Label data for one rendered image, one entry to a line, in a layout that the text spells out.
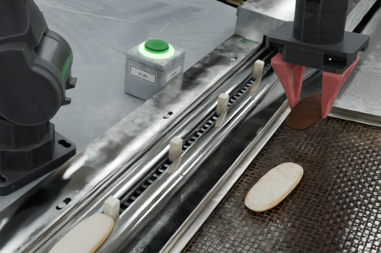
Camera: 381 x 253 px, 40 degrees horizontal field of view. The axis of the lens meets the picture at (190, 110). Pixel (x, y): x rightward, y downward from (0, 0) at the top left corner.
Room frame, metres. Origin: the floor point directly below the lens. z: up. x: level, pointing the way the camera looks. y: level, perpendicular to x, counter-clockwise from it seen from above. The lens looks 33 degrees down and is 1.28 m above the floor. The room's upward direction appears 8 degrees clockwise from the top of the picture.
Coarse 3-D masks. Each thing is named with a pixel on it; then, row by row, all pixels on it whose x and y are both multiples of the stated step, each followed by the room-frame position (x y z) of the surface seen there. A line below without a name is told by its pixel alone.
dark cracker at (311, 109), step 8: (312, 96) 0.58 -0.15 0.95; (320, 96) 0.58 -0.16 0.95; (304, 104) 0.56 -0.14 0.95; (312, 104) 0.56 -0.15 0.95; (320, 104) 0.56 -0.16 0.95; (296, 112) 0.53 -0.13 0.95; (304, 112) 0.53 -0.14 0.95; (312, 112) 0.54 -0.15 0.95; (320, 112) 0.54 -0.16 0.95; (288, 120) 0.52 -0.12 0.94; (296, 120) 0.52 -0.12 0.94; (304, 120) 0.52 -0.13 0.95; (312, 120) 0.52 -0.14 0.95; (296, 128) 0.51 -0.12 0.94; (304, 128) 0.51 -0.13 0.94
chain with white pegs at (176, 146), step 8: (256, 64) 0.80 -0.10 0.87; (256, 72) 0.80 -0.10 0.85; (248, 80) 0.79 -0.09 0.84; (240, 88) 0.75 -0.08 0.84; (224, 96) 0.67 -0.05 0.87; (232, 96) 0.73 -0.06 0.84; (224, 104) 0.67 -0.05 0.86; (216, 112) 0.67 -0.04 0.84; (208, 120) 0.65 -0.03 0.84; (200, 128) 0.63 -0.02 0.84; (192, 136) 0.60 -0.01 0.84; (176, 144) 0.54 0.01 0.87; (184, 144) 0.58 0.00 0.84; (176, 152) 0.54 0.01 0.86; (168, 160) 0.55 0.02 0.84; (160, 168) 0.53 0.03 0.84; (152, 176) 0.51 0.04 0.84; (144, 184) 0.49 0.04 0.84; (136, 192) 0.48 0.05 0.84; (112, 200) 0.42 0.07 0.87; (128, 200) 0.46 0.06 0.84; (104, 208) 0.42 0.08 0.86; (112, 208) 0.42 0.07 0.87; (120, 208) 0.44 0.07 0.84; (112, 216) 0.42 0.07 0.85
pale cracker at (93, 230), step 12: (96, 216) 0.41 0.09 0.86; (108, 216) 0.41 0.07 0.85; (72, 228) 0.39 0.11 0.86; (84, 228) 0.39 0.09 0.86; (96, 228) 0.39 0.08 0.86; (108, 228) 0.40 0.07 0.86; (60, 240) 0.37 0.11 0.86; (72, 240) 0.37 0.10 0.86; (84, 240) 0.37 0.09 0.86; (96, 240) 0.38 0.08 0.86; (48, 252) 0.35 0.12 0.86; (60, 252) 0.35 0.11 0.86; (72, 252) 0.35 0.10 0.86; (84, 252) 0.36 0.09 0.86
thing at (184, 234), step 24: (360, 120) 0.60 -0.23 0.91; (264, 144) 0.54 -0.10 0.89; (336, 144) 0.54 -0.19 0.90; (360, 144) 0.54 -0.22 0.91; (240, 168) 0.48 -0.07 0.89; (264, 168) 0.49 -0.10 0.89; (312, 168) 0.49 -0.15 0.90; (336, 168) 0.49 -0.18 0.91; (360, 168) 0.49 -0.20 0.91; (216, 192) 0.44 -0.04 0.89; (240, 192) 0.44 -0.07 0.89; (312, 192) 0.44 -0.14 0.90; (192, 216) 0.39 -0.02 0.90; (216, 216) 0.40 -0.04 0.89; (360, 216) 0.40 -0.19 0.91; (192, 240) 0.36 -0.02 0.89; (240, 240) 0.37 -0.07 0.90; (288, 240) 0.37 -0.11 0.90; (360, 240) 0.37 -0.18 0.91
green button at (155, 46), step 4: (152, 40) 0.75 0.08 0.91; (156, 40) 0.76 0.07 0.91; (160, 40) 0.76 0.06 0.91; (144, 44) 0.74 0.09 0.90; (148, 44) 0.74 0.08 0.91; (152, 44) 0.74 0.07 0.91; (156, 44) 0.74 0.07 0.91; (160, 44) 0.75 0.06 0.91; (164, 44) 0.75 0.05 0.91; (144, 48) 0.74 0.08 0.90; (148, 48) 0.73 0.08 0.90; (152, 48) 0.73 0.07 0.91; (156, 48) 0.73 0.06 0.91; (160, 48) 0.73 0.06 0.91; (164, 48) 0.73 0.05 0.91; (168, 48) 0.74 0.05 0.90; (152, 52) 0.72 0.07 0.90; (156, 52) 0.72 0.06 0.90; (160, 52) 0.72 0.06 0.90; (164, 52) 0.73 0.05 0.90
